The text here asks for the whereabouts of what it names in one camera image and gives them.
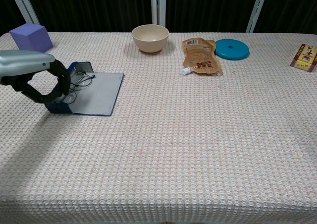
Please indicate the beige woven tablecloth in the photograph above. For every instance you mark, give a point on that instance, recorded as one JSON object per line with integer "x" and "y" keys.
{"x": 185, "y": 147}

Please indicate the brown spout pouch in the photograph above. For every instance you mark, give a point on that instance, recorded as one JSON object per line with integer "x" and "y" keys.
{"x": 200, "y": 58}

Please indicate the teal round disc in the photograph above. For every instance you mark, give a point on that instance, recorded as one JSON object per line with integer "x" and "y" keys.
{"x": 231, "y": 49}

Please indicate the blue rectangular box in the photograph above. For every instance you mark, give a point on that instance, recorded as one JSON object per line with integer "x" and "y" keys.
{"x": 99, "y": 95}

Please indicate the small yellow red carton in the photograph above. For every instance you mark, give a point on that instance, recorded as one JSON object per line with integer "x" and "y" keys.
{"x": 305, "y": 58}

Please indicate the purple foam cube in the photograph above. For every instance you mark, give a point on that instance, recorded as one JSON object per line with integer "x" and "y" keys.
{"x": 31, "y": 39}

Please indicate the black curtain panel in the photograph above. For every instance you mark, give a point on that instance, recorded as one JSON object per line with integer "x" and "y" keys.
{"x": 210, "y": 6}
{"x": 94, "y": 6}
{"x": 292, "y": 8}
{"x": 8, "y": 11}

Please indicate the beige bowl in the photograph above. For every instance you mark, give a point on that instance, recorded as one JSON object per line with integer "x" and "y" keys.
{"x": 149, "y": 39}

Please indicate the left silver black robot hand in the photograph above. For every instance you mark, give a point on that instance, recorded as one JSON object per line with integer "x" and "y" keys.
{"x": 22, "y": 63}

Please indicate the white partition post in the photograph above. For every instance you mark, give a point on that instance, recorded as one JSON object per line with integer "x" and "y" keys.
{"x": 24, "y": 6}
{"x": 158, "y": 6}
{"x": 257, "y": 8}

